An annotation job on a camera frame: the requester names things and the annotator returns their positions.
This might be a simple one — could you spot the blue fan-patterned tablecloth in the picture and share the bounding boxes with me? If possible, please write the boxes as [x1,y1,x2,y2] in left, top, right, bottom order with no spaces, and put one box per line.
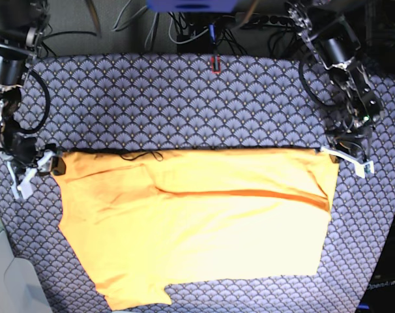
[0,54,395,312]

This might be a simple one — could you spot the black cable bundle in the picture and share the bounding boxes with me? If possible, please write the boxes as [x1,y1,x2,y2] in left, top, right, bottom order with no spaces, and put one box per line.
[40,6,315,56]

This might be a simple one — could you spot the yellow T-shirt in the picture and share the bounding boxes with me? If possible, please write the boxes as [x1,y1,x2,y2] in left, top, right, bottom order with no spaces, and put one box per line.
[55,149,339,310]

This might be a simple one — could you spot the black OpenArm labelled case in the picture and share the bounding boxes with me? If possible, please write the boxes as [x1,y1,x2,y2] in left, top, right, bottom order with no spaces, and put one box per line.
[356,215,395,312]

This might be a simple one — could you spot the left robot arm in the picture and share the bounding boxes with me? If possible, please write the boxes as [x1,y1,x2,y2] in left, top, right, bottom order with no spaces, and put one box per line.
[285,1,384,162]

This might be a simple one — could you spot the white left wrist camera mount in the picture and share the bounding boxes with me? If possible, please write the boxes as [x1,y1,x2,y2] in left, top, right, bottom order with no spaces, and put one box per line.
[320,146,375,179]

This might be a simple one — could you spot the white plastic bin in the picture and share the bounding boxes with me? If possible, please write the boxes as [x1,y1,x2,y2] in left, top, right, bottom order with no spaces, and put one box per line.
[0,218,52,312]

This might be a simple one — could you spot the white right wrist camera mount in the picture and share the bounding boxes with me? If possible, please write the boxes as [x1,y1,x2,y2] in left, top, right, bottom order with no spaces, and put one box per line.
[7,149,61,200]

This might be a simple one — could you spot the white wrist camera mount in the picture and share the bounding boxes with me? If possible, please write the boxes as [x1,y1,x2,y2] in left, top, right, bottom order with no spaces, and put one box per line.
[7,149,61,200]
[320,146,375,179]

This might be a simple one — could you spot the red black table clamp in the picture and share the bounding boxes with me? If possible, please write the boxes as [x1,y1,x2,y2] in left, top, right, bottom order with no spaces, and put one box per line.
[211,55,221,74]

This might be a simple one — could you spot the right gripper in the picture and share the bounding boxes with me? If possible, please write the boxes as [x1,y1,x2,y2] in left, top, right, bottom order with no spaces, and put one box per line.
[0,132,66,176]

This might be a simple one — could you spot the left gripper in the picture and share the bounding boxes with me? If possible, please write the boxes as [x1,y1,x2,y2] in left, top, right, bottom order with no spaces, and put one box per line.
[326,126,373,162]

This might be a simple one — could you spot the blue box at top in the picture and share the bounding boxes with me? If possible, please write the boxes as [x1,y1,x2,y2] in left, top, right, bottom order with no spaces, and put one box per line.
[147,0,238,13]

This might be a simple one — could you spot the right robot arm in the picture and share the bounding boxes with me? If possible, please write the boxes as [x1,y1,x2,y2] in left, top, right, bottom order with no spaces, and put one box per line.
[0,1,65,175]

